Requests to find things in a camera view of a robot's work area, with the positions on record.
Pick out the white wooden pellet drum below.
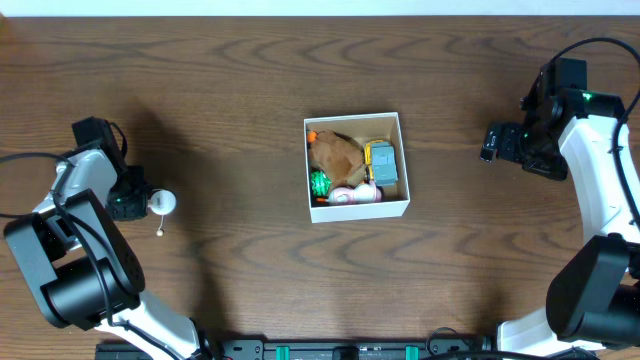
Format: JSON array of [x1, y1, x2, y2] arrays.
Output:
[[147, 189, 177, 237]]

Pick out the grey yellow toy truck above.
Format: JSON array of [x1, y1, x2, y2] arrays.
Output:
[[364, 140, 398, 187]]

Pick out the white duck toy pink hat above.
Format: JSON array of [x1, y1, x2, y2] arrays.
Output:
[[317, 181, 382, 206]]

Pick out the brown plush toy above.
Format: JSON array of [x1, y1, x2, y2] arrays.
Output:
[[307, 130, 366, 190]]

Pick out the green round spinning top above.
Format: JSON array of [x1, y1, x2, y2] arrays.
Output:
[[310, 170, 332, 198]]

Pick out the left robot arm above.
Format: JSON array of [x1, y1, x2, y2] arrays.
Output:
[[4, 117, 213, 359]]

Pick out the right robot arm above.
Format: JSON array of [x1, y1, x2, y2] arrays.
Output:
[[480, 58, 639, 356]]

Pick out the white cardboard box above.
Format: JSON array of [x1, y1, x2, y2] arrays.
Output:
[[304, 112, 411, 223]]

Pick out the left black cable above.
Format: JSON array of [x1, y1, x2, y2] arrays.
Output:
[[0, 151, 181, 360]]

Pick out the black cable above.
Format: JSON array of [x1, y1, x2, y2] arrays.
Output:
[[547, 37, 640, 231], [0, 151, 181, 360]]

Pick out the right black cable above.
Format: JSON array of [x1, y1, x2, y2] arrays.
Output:
[[547, 37, 640, 231]]

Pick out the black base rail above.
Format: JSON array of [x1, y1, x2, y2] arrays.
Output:
[[94, 327, 597, 360]]

